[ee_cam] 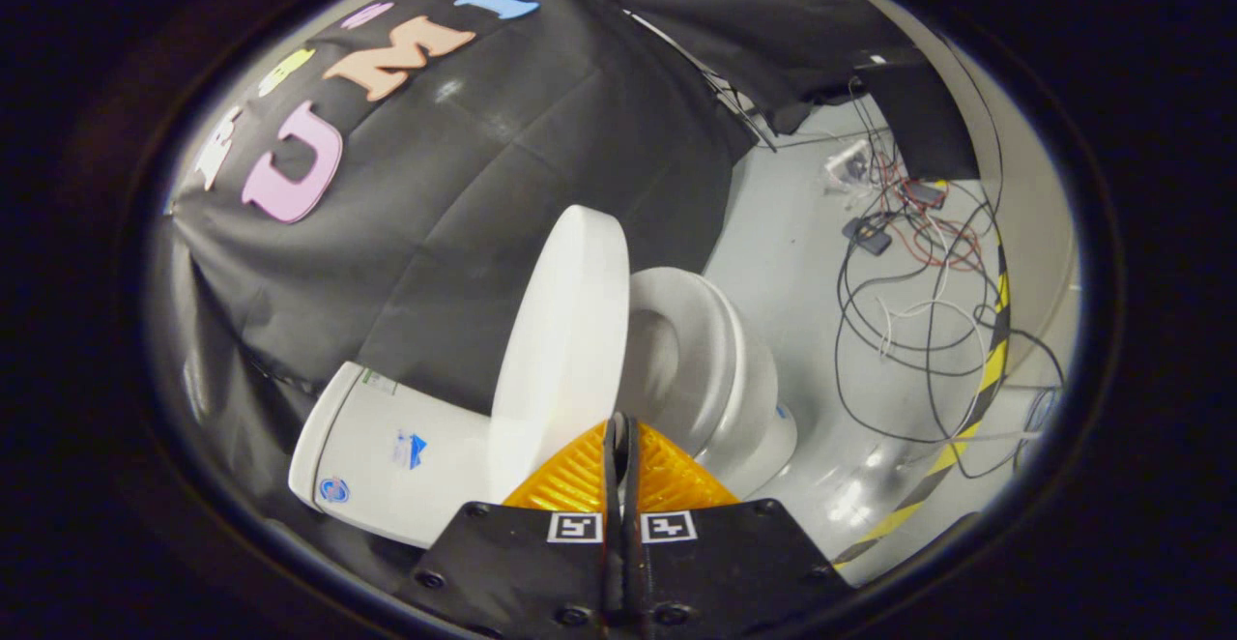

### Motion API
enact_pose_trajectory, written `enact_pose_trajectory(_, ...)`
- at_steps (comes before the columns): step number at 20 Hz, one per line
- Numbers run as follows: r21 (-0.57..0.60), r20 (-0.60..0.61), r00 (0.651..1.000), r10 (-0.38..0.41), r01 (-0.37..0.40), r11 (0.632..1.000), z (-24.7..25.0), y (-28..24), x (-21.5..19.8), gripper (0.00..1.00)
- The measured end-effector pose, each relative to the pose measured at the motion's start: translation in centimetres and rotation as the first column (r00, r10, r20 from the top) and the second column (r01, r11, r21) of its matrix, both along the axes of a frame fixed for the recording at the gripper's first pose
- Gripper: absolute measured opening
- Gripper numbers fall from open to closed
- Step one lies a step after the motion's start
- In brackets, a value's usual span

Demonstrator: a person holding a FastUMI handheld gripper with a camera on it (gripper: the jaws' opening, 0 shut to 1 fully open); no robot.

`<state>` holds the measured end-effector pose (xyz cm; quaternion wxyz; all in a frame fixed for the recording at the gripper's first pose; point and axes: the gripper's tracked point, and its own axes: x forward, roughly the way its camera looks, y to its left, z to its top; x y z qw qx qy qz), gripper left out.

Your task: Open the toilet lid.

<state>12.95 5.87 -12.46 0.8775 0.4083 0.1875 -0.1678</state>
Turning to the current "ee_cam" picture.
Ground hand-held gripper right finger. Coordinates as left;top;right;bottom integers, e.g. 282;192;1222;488
618;415;856;640

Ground small black device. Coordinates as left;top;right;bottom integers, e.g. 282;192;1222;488
843;218;892;256

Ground white ceramic toilet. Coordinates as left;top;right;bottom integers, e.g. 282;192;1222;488
288;266;799;549

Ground yellow black hazard tape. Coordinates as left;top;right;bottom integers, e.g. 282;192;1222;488
836;244;1012;564

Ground black floor cable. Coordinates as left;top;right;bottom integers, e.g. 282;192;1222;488
833;195;1064;481

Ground white toilet lid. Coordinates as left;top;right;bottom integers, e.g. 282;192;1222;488
488;205;631;506

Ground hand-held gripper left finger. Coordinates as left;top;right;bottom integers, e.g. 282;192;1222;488
401;415;619;640

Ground white power strip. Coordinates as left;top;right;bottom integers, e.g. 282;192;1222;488
826;140;871;183

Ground white toilet seat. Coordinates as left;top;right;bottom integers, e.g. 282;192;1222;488
623;268;747;457

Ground black box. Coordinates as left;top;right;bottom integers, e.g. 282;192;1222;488
884;60;982;182

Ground black backdrop cloth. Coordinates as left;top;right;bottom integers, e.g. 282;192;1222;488
164;0;982;448

